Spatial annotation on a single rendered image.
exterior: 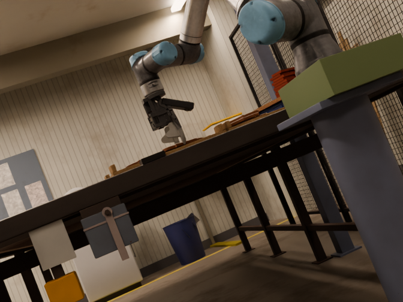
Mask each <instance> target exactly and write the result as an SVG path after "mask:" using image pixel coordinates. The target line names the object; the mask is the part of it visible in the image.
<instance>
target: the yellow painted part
mask: <svg viewBox="0 0 403 302"><path fill-rule="evenodd" d="M51 271H52V274H53V277H54V278H55V279H53V280H51V281H49V282H47V283H46V284H45V285H44V287H45V290H46V292H47V295H48V298H49V300H50V302H77V301H80V300H82V299H84V296H85V293H84V291H83V288H82V286H81V284H80V281H79V278H78V276H77V273H76V271H72V272H70V273H68V274H65V273H64V269H63V268H62V265H61V264H59V265H57V266H55V267H52V268H51Z"/></svg>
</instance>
